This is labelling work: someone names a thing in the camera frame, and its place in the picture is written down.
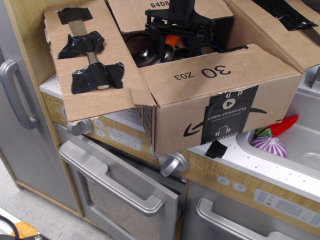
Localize grey toy sink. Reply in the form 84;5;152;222
236;65;320;179

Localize red toy chili pepper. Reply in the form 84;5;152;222
255;115;299;137

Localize large cardboard box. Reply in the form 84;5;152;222
43;0;320;157

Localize left silver stove knob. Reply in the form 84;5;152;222
66;119;94;136

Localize black pot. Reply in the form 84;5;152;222
172;47;192;61

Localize metal utensil taped on flap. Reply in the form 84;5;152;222
68;20;110;94

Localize metal knife taped on flap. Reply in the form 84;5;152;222
297;27;320;47

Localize silver stove knob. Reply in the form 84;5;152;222
158;152;189;177
66;119;94;136

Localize blue handled tool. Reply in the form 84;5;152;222
200;38;223;55

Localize black tape scrap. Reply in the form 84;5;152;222
205;140;228;159

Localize silver fridge door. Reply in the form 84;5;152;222
0;0;82;216

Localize steel pot lid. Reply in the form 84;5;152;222
133;45;174;68

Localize right silver stove knob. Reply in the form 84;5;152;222
158;152;189;177

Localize orange toy carrot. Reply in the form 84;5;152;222
165;34;180;48

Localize black cable bottom left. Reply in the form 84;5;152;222
0;213;20;239

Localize purple striped toy onion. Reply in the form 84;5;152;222
251;135;287;158

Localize silver oven door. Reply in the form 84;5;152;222
59;140;178;240

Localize silver dishwasher door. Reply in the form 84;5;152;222
181;182;320;240

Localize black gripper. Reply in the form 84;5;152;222
145;0;216;58

